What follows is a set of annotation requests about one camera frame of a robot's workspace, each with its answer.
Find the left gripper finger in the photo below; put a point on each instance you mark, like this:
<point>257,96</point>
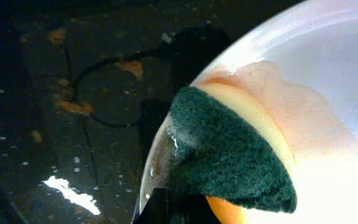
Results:
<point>162,209</point>

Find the green yellow sponge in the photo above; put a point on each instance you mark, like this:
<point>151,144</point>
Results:
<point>226,146</point>

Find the white plate bottom front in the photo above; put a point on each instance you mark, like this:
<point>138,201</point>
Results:
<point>302,67</point>

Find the round black serving tray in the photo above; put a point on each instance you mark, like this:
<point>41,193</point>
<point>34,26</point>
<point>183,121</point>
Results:
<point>84,87</point>

